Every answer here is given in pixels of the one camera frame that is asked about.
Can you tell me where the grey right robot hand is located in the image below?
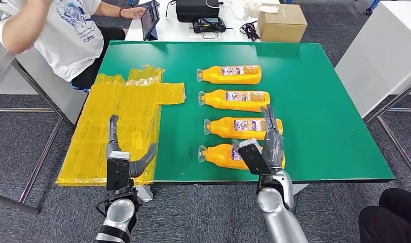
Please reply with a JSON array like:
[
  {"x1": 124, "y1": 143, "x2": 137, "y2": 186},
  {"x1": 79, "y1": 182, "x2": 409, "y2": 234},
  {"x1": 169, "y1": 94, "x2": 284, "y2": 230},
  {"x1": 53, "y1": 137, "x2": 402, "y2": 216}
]
[{"x1": 259, "y1": 104, "x2": 285, "y2": 170}]

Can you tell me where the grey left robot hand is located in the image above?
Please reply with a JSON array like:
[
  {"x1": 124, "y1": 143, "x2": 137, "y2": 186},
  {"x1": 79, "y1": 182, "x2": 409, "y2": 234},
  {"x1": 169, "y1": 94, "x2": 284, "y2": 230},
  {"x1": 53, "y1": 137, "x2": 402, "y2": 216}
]
[{"x1": 105, "y1": 114, "x2": 158, "y2": 179}]

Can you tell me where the person's left hand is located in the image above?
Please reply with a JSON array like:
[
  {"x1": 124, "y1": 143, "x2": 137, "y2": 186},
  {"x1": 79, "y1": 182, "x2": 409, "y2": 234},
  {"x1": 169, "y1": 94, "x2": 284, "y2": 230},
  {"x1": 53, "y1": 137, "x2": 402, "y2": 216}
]
[{"x1": 122, "y1": 6, "x2": 147, "y2": 20}]

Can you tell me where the grey tablet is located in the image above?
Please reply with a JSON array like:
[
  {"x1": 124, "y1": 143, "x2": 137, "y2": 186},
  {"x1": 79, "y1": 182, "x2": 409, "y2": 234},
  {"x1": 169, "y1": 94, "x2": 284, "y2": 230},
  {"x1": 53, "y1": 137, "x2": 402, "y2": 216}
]
[{"x1": 140, "y1": 0, "x2": 160, "y2": 42}]

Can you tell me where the orange detergent bottle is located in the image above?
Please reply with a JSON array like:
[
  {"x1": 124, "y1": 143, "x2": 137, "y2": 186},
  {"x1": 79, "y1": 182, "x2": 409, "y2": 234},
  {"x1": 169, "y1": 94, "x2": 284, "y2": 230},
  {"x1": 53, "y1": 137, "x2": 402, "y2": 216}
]
[
  {"x1": 196, "y1": 65, "x2": 263, "y2": 86},
  {"x1": 197, "y1": 89, "x2": 271, "y2": 113},
  {"x1": 203, "y1": 116, "x2": 284, "y2": 141},
  {"x1": 197, "y1": 143, "x2": 286, "y2": 171}
]

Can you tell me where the white table foot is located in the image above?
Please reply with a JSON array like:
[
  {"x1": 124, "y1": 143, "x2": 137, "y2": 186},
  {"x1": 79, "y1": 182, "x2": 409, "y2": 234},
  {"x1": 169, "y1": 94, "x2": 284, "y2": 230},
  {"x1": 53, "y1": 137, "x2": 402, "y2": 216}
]
[
  {"x1": 134, "y1": 185, "x2": 155, "y2": 203},
  {"x1": 290, "y1": 183, "x2": 310, "y2": 197}
]

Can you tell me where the black carrying case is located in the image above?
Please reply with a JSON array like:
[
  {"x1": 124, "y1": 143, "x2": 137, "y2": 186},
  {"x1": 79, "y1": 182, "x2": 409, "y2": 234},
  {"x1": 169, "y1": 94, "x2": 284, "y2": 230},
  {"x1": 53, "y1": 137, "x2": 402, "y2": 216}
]
[{"x1": 175, "y1": 0, "x2": 221, "y2": 23}]

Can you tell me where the person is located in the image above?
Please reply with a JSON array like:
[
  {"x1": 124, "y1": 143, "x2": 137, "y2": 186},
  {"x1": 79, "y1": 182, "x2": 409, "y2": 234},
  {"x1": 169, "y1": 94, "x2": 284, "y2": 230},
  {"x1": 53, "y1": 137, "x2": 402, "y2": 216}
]
[
  {"x1": 0, "y1": 0, "x2": 147, "y2": 94},
  {"x1": 358, "y1": 187, "x2": 411, "y2": 243}
]

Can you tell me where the black handheld controller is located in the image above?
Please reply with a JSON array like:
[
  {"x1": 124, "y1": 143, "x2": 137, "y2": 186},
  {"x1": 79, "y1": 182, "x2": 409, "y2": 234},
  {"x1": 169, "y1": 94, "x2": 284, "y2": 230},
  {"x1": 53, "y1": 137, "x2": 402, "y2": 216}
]
[{"x1": 189, "y1": 17, "x2": 234, "y2": 39}]

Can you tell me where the crumpled white plastic bag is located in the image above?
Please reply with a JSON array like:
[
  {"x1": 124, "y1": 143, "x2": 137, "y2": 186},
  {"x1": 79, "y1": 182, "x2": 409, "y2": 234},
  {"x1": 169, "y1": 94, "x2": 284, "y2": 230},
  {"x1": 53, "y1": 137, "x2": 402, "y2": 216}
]
[{"x1": 242, "y1": 0, "x2": 264, "y2": 18}]

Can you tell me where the brown cardboard box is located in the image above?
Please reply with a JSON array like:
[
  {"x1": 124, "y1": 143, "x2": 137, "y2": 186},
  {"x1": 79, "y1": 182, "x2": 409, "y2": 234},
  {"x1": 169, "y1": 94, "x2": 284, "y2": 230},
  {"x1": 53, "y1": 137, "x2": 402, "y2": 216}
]
[{"x1": 257, "y1": 3, "x2": 308, "y2": 44}]

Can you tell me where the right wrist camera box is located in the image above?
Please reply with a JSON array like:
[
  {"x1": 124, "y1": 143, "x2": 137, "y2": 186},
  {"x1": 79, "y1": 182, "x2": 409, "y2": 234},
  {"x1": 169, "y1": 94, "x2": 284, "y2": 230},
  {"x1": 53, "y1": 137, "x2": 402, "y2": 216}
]
[{"x1": 232, "y1": 138, "x2": 274, "y2": 176}]

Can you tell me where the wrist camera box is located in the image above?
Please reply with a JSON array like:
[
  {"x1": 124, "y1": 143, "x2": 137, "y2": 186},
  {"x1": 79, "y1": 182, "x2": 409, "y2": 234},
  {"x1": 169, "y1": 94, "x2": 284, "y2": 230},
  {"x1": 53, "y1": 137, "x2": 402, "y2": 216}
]
[
  {"x1": 232, "y1": 138, "x2": 274, "y2": 176},
  {"x1": 106, "y1": 150, "x2": 131, "y2": 192}
]

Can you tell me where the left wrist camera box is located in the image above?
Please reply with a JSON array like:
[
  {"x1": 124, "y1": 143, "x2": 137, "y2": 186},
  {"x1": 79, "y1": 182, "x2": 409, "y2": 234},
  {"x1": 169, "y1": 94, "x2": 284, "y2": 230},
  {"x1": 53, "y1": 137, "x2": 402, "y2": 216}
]
[{"x1": 106, "y1": 150, "x2": 131, "y2": 192}]

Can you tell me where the white cable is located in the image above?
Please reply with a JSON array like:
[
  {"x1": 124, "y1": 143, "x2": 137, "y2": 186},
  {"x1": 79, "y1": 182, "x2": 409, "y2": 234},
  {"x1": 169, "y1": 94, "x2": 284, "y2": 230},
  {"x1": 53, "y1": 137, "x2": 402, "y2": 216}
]
[{"x1": 205, "y1": 0, "x2": 248, "y2": 21}]

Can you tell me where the black cable bundle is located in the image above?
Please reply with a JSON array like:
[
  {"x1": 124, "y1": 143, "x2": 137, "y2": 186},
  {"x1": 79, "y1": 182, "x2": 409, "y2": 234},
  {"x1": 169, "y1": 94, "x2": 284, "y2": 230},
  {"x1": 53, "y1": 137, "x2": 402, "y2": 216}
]
[{"x1": 239, "y1": 20, "x2": 261, "y2": 43}]

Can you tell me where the blue metal frame foot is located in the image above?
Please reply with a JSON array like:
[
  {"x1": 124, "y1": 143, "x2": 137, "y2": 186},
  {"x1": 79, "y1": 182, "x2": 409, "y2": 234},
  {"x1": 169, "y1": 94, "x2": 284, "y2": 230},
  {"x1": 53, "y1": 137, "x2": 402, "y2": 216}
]
[{"x1": 365, "y1": 0, "x2": 382, "y2": 15}]

